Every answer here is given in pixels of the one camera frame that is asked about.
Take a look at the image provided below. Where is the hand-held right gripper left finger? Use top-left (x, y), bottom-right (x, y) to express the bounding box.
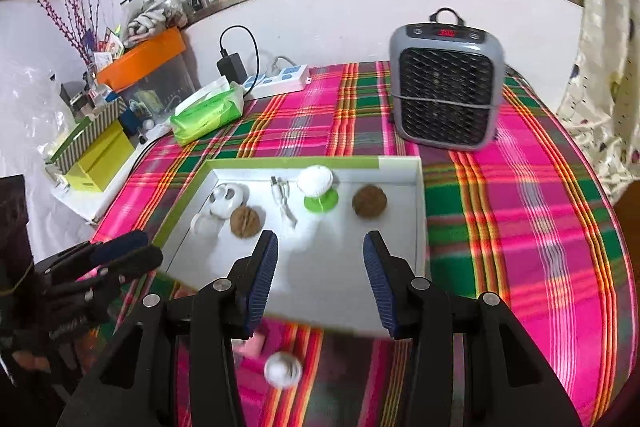
top-left (57, 230), bottom-right (279, 427)

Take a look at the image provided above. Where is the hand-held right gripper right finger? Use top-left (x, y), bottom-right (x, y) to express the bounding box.
top-left (362, 230), bottom-right (583, 427)

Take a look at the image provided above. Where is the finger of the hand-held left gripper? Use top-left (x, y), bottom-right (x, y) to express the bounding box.
top-left (30, 230), bottom-right (151, 280)
top-left (45, 245), bottom-right (165, 305)

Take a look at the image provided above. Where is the brown walnut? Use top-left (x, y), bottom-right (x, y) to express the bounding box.
top-left (229, 205), bottom-right (265, 239)
top-left (351, 185), bottom-right (388, 220)

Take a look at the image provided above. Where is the green white cardboard box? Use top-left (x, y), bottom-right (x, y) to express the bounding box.
top-left (152, 155), bottom-right (428, 339)

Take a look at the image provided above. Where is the pink plastic clip gadget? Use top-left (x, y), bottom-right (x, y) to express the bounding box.
top-left (235, 329), bottom-right (268, 360)

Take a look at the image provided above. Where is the white usb cable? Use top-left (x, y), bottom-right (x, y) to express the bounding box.
top-left (270, 176), bottom-right (299, 228)

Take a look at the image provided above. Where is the white grey handheld massager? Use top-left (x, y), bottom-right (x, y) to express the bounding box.
top-left (190, 183), bottom-right (248, 235)

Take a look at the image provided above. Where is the small white grey round stand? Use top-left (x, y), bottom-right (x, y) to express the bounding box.
top-left (263, 351), bottom-right (304, 390)

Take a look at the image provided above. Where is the white round green base stand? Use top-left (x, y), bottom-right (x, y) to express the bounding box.
top-left (296, 164), bottom-right (340, 215)

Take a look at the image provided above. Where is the person's left hand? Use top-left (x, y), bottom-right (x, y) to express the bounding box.
top-left (10, 349), bottom-right (53, 375)

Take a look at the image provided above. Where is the pink green plaid tablecloth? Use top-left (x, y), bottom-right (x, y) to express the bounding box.
top-left (90, 61), bottom-right (632, 427)

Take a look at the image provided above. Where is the green tissue pack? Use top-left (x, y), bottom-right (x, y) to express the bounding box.
top-left (170, 77), bottom-right (246, 146)

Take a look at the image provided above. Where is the clear plastic storage box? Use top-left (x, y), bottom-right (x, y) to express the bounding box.
top-left (117, 57), bottom-right (196, 128)

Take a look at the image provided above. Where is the clear plastic bag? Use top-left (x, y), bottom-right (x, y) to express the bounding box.
top-left (0, 57), bottom-right (76, 168)

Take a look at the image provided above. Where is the orange storage box lid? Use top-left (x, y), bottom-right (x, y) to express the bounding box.
top-left (96, 28), bottom-right (187, 90)

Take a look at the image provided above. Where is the stack of printed cards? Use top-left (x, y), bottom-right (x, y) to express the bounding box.
top-left (90, 24), bottom-right (126, 68)

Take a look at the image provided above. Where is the white power strip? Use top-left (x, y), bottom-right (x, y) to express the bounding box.
top-left (242, 63), bottom-right (311, 99)

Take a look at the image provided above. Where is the grey space heater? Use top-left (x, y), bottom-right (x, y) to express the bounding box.
top-left (389, 7), bottom-right (506, 151)

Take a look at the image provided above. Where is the white cloth pile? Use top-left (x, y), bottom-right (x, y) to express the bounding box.
top-left (125, 0), bottom-right (188, 42)

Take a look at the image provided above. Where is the brown wooden panel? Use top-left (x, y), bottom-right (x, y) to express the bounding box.
top-left (612, 187), bottom-right (640, 268)

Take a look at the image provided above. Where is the cream dotted curtain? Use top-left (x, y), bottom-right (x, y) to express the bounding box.
top-left (555, 0), bottom-right (640, 192)

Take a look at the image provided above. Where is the black charger with cable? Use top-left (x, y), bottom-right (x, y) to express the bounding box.
top-left (216, 25), bottom-right (261, 80)

